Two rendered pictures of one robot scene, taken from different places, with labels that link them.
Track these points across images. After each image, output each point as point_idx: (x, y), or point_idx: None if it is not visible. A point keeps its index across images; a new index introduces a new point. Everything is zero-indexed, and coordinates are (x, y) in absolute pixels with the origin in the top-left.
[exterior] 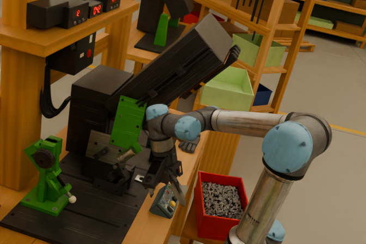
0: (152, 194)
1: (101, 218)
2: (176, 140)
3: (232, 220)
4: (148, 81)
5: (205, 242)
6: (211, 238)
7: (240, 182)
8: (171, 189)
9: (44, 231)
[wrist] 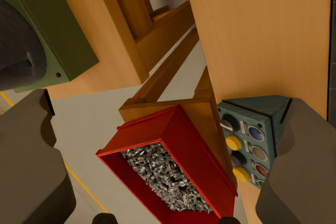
0: (287, 112)
1: None
2: None
3: (119, 147)
4: None
5: (169, 102)
6: (160, 111)
7: (164, 220)
8: (44, 171)
9: None
